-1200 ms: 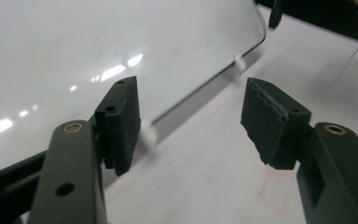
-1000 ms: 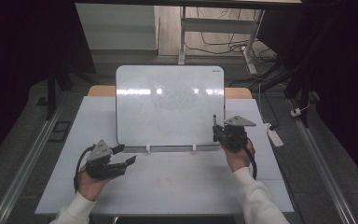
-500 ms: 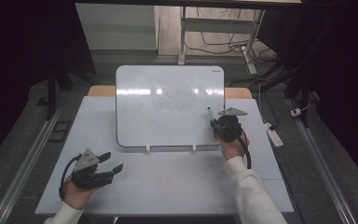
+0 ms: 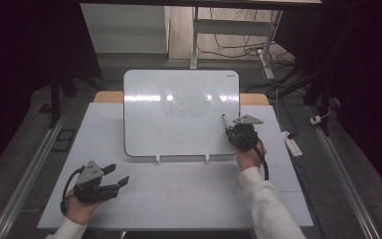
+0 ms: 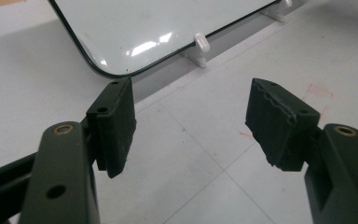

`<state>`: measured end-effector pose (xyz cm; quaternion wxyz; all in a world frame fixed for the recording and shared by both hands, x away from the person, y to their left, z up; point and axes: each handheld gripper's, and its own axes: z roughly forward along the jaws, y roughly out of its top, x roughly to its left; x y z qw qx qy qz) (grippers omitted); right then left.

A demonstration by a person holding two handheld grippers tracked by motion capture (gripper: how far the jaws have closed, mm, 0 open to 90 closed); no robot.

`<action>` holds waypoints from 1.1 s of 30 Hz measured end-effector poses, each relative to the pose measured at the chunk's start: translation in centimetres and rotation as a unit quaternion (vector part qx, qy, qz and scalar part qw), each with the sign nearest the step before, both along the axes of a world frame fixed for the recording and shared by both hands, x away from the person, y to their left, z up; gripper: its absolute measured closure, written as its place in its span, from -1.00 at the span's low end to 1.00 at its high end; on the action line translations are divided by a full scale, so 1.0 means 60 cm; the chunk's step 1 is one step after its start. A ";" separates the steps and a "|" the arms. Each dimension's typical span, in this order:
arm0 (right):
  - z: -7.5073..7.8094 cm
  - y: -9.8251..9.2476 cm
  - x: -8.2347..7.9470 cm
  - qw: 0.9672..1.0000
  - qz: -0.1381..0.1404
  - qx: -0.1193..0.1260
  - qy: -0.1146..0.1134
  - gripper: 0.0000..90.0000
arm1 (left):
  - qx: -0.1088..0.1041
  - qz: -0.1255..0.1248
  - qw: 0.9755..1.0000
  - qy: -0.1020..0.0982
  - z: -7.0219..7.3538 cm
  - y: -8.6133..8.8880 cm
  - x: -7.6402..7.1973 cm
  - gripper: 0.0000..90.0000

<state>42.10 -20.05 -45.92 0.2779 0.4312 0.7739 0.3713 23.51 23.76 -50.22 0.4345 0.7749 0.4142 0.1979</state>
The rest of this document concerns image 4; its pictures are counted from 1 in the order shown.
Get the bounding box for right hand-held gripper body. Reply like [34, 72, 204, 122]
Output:
[73, 160, 120, 204]

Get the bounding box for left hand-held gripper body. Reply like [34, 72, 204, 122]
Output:
[229, 114, 265, 153]

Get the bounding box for white whiteboard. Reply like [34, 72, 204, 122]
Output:
[122, 69, 242, 158]

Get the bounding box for person's left hand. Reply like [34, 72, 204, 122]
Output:
[64, 193, 106, 226]

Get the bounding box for person's right hand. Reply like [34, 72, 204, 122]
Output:
[235, 138, 268, 173]

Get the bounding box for white power strip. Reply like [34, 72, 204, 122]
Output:
[281, 130, 303, 158]

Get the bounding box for white table sheet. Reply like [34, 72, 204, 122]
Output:
[37, 102, 314, 231]

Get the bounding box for black metal stand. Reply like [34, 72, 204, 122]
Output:
[39, 64, 102, 129]
[267, 64, 334, 137]

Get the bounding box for white cabinet panel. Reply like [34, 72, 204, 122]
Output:
[80, 3, 170, 55]

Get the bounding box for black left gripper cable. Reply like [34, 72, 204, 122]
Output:
[60, 165, 87, 216]

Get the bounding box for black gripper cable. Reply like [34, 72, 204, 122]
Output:
[60, 165, 87, 216]
[244, 124, 270, 181]

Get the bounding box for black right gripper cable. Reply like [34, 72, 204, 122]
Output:
[244, 124, 270, 181]

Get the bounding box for black plug with cable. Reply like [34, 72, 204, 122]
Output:
[278, 96, 298, 140]

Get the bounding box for black floor frame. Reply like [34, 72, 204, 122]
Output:
[51, 128, 77, 153]

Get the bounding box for metal floor rail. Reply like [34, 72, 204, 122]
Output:
[0, 99, 75, 239]
[306, 105, 382, 239]

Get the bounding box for black floor cables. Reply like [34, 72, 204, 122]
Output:
[197, 7, 296, 69]

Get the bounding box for white desk frame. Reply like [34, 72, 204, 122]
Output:
[189, 6, 284, 81]

